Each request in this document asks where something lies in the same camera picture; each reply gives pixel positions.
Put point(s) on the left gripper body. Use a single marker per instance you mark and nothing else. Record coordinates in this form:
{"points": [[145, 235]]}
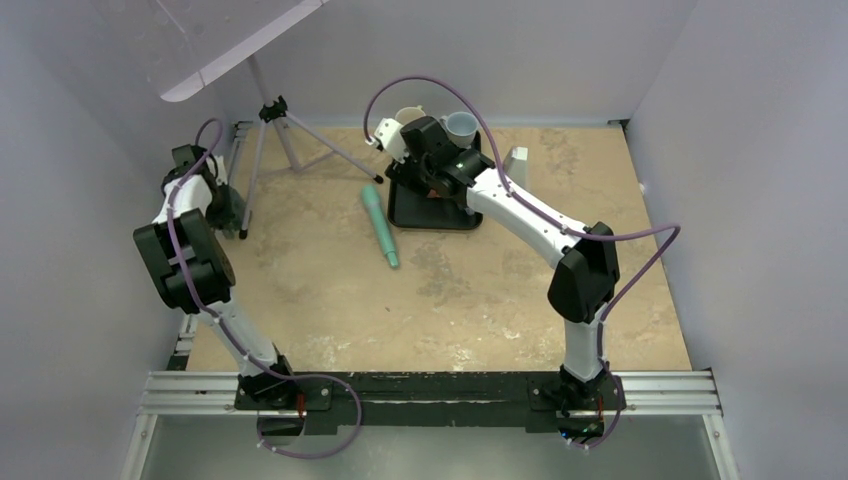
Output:
{"points": [[218, 212]]}

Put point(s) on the green cup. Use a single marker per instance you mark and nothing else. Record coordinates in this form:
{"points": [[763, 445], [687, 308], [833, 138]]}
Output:
{"points": [[408, 114]]}

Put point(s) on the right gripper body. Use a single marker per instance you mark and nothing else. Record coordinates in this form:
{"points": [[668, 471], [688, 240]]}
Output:
{"points": [[412, 175]]}

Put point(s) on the black tray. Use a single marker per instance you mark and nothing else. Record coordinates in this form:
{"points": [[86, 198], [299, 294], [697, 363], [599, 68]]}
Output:
{"points": [[408, 210]]}

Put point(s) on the tripod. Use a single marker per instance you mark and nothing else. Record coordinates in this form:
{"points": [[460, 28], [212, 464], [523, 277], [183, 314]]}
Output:
{"points": [[275, 113]]}

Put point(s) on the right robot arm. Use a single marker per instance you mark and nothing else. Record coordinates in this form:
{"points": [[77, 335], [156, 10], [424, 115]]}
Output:
{"points": [[583, 259]]}

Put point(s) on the aluminium rail frame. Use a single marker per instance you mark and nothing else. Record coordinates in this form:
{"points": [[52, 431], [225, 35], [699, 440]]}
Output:
{"points": [[181, 393]]}

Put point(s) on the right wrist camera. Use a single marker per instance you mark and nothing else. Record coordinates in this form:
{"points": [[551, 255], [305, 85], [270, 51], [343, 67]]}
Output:
{"points": [[388, 137]]}

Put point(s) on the teal cylinder toy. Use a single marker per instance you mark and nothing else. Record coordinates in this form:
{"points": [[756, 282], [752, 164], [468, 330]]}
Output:
{"points": [[373, 206]]}

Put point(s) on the white mug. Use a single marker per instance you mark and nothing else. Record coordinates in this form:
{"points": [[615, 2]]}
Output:
{"points": [[461, 128]]}

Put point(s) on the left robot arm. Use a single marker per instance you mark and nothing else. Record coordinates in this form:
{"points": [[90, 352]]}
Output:
{"points": [[192, 273]]}

